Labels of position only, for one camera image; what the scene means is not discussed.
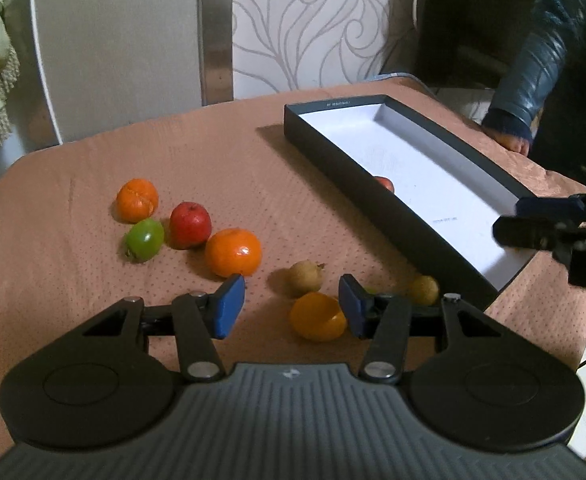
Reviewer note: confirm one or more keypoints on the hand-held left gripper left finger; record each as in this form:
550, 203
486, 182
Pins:
230, 305

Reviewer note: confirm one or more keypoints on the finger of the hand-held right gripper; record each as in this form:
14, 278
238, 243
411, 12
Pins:
548, 207
523, 232

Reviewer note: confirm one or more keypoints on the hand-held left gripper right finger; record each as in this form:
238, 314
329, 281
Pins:
350, 306

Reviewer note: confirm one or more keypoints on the orange mandarin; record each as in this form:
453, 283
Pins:
233, 254
137, 201
315, 319

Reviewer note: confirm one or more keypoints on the brown longan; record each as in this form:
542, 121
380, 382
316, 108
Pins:
424, 291
304, 278

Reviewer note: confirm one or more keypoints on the dark grey cardboard box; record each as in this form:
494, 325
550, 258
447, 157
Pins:
423, 160

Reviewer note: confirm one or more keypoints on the small red apple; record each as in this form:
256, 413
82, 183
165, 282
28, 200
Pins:
385, 185
190, 225

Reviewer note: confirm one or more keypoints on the creased orange mandarin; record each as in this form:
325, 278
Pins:
137, 201

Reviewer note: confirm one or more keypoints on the dark cabinet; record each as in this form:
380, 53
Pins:
473, 20

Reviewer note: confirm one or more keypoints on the silver metal strip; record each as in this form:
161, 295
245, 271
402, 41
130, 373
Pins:
217, 30

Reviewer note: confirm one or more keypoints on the beige chair back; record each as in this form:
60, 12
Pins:
123, 40

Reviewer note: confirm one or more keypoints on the swirl patterned panel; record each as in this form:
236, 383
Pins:
313, 20

